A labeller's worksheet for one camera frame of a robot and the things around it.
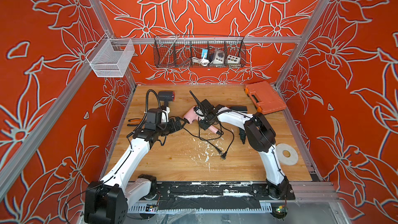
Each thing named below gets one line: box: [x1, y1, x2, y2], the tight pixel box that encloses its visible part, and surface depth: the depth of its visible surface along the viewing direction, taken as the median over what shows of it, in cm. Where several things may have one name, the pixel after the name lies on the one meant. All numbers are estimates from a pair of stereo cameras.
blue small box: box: [201, 48, 209, 59], surface depth 85 cm
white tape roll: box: [275, 143, 299, 166], surface depth 86 cm
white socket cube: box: [226, 54, 241, 69], surface depth 96 cm
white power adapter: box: [212, 49, 225, 65], surface depth 93 cm
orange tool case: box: [244, 80, 287, 116], surface depth 106 cm
